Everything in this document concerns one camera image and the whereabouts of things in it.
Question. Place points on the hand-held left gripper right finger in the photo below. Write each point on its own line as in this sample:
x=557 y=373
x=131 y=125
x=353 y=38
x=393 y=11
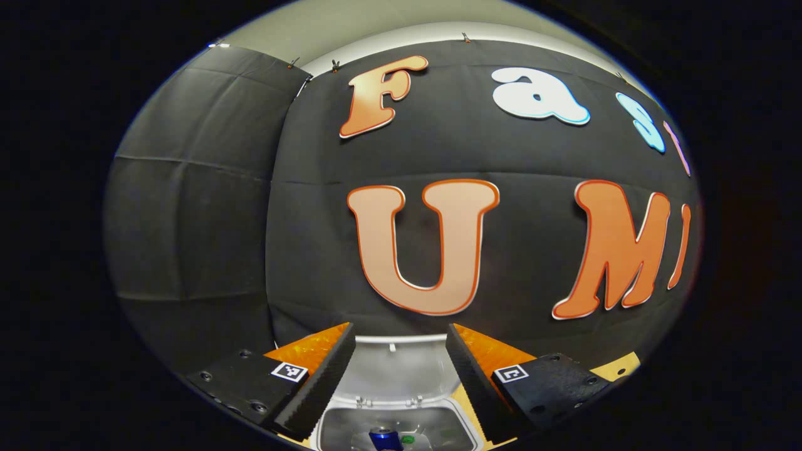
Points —
x=470 y=382

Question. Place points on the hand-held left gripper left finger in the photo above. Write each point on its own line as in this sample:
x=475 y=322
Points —
x=322 y=382

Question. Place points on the white desktop garbage bin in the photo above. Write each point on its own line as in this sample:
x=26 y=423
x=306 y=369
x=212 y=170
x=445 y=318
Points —
x=401 y=376

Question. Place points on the blue pop can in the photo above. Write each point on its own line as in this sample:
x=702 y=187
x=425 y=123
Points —
x=383 y=440

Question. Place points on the black backdrop cloth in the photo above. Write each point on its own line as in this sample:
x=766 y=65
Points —
x=501 y=156

